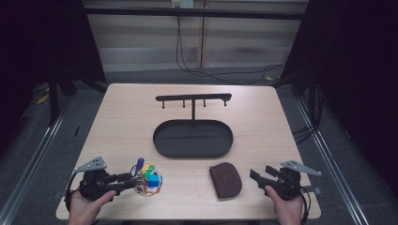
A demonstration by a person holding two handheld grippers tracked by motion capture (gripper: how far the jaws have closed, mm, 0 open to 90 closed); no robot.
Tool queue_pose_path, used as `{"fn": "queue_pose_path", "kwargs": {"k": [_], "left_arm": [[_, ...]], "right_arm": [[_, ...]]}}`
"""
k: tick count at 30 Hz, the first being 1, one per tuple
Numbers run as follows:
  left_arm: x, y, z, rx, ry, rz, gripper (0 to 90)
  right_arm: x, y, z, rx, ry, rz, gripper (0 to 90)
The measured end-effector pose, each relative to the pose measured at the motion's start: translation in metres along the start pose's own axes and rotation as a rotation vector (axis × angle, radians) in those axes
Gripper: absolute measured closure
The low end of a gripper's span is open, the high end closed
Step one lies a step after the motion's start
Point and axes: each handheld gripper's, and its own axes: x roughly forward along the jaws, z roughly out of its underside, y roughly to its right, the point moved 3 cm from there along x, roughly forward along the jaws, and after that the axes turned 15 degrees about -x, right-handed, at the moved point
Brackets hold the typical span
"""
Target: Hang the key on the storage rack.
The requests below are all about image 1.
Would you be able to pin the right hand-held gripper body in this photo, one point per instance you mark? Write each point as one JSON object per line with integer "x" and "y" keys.
{"x": 289, "y": 184}

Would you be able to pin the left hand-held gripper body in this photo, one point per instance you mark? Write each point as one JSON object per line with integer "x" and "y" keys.
{"x": 94, "y": 186}

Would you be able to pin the brown pouch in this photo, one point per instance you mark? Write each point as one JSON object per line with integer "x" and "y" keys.
{"x": 225, "y": 181}

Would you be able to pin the black key rack with tray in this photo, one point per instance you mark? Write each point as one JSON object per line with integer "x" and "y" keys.
{"x": 192, "y": 140}

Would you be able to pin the person's left hand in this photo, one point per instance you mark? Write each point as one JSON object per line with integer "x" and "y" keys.
{"x": 83, "y": 211}

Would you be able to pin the person's right hand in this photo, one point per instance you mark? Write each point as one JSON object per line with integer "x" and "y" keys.
{"x": 289, "y": 212}

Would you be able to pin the grey tape piece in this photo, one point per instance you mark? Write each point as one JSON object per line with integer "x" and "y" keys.
{"x": 313, "y": 189}
{"x": 59, "y": 193}

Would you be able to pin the small black floor piece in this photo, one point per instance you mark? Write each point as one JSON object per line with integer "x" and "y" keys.
{"x": 77, "y": 131}

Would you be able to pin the black metal stand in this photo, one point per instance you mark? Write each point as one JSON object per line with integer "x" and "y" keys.
{"x": 53, "y": 100}

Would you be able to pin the black curtain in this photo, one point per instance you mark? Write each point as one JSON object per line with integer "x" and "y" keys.
{"x": 359, "y": 78}
{"x": 31, "y": 47}

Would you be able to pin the black horizontal bar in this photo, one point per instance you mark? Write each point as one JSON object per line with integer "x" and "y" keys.
{"x": 187, "y": 13}

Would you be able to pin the metal floor rail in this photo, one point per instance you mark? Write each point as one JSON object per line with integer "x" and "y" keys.
{"x": 34, "y": 159}
{"x": 331, "y": 165}

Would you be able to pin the white wall socket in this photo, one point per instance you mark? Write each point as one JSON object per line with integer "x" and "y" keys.
{"x": 183, "y": 3}

